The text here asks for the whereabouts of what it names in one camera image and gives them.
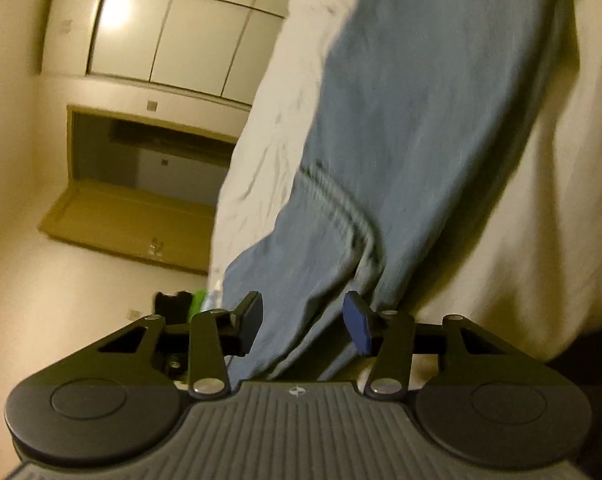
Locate blue denim jeans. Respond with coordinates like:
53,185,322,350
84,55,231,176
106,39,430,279
211,0,564,384

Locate white duvet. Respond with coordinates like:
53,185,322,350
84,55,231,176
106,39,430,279
207,0,602,386

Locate stack of folded clothes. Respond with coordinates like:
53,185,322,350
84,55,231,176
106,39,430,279
152,282,225,386

